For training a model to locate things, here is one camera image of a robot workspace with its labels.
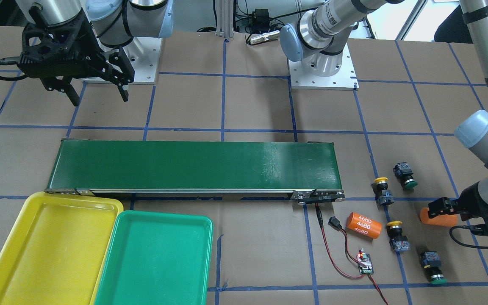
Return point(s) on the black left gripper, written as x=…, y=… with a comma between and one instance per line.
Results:
x=472, y=201

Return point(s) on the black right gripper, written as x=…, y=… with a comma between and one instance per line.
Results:
x=86, y=39

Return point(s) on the plain orange cylinder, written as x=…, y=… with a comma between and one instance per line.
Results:
x=442, y=220

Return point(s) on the yellow push button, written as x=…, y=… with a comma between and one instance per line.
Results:
x=397, y=240
x=383, y=195

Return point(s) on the orange 4680 cylinder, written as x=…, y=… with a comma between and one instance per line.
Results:
x=364, y=225

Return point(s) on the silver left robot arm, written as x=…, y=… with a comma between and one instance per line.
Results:
x=321, y=34

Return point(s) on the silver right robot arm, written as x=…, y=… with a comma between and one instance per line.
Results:
x=115, y=23

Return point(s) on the green push button upper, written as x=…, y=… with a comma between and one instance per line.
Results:
x=404, y=174

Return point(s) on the green push button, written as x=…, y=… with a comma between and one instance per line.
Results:
x=431, y=263
x=404, y=174

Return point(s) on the green push button lower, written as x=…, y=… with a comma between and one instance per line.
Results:
x=431, y=263

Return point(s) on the green conveyor belt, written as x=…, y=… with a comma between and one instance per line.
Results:
x=305, y=172

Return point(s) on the yellow plastic tray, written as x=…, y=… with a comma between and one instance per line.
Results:
x=56, y=249

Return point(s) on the green plastic tray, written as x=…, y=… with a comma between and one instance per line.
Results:
x=157, y=259

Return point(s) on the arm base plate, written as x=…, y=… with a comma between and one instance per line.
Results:
x=324, y=72
x=144, y=54

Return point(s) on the aluminium frame post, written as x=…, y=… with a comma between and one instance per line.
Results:
x=224, y=18

